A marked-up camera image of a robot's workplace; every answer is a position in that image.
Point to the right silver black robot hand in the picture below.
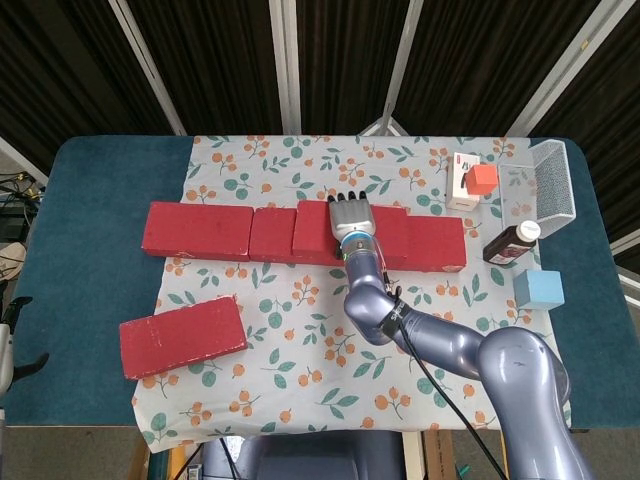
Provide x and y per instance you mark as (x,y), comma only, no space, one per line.
(352,217)

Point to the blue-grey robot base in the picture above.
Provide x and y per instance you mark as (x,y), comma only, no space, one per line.
(310,457)

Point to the clear plastic box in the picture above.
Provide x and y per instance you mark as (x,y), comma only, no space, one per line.
(517,190)

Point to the dark partition screen white frame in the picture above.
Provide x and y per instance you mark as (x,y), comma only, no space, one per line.
(215,60)

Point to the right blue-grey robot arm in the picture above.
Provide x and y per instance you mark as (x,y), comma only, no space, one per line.
(450,345)

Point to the light blue foam cube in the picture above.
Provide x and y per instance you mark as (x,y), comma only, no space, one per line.
(540,289)

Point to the red brick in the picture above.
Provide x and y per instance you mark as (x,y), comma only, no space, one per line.
(312,225)
(195,227)
(180,335)
(270,232)
(435,242)

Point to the beige shoe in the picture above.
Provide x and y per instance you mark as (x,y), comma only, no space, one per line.
(10,260)

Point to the teal table cover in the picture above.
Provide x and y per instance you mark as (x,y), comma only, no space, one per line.
(90,280)

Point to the small white cardboard box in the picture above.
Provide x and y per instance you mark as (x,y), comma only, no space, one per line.
(456,185)

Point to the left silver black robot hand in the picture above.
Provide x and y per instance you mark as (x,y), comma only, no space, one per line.
(6,360)

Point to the orange foam cube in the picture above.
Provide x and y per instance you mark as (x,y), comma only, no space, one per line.
(482,180)

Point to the dark brown bottle white cap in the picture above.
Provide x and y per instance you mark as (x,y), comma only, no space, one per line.
(507,245)

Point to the brown cardboard piece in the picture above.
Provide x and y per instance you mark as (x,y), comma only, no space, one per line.
(437,455)

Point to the floral fruit print tablecloth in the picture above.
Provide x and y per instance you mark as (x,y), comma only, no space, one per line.
(320,320)

